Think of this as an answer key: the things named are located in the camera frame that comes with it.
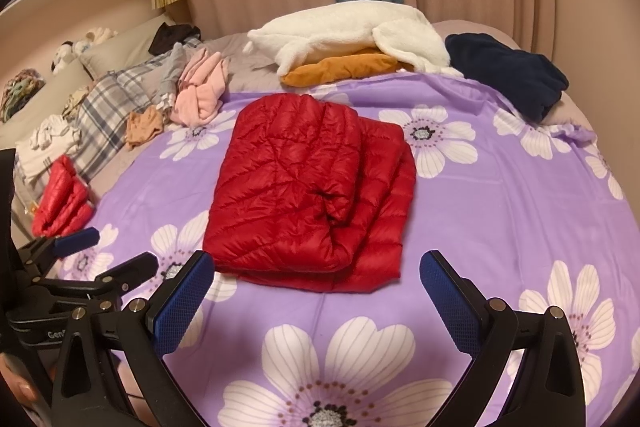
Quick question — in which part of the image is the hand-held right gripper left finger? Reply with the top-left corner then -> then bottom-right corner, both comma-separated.
51,249 -> 216,427

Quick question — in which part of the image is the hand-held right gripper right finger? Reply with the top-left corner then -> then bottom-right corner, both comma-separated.
419,249 -> 586,427

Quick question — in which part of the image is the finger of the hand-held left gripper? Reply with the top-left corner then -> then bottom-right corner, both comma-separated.
15,227 -> 101,278
35,251 -> 160,310

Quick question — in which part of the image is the red puffer jacket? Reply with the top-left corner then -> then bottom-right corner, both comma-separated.
202,94 -> 418,294

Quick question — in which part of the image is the person's left hand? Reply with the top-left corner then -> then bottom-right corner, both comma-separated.
0,352 -> 53,418

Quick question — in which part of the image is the folded shiny red jacket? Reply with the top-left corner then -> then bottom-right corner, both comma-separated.
31,154 -> 96,238

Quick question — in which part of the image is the purple floral bedsheet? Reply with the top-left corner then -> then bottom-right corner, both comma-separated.
57,72 -> 631,427

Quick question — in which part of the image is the white crumpled garment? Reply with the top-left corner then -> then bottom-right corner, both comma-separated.
15,116 -> 82,180

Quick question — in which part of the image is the tan small cloth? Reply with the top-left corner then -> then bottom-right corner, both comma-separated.
125,106 -> 166,152

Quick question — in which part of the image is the plaid grey shirt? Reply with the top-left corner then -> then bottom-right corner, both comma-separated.
65,57 -> 176,180

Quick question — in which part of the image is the printed cream cloth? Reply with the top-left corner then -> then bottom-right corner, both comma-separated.
62,86 -> 98,120

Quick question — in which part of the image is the cream cushion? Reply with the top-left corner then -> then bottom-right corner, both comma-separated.
0,57 -> 93,138
80,16 -> 176,80

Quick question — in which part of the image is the multicoloured crochet cloth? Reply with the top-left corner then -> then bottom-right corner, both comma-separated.
0,68 -> 46,122

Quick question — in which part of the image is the white plush toy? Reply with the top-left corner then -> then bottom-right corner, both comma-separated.
75,27 -> 118,52
50,41 -> 76,75

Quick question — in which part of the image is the pink garment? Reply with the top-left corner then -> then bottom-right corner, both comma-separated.
170,47 -> 230,128

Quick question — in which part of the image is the grey striped garment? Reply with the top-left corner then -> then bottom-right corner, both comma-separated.
159,41 -> 203,112

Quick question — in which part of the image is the black garment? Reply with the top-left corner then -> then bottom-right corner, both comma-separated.
149,23 -> 202,56

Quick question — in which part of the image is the navy fleece garment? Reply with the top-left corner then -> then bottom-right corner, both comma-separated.
444,33 -> 570,124

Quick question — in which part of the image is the orange garment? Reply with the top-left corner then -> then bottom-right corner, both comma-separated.
280,47 -> 416,88

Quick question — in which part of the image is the white fleece garment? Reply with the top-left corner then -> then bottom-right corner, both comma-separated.
242,1 -> 463,78

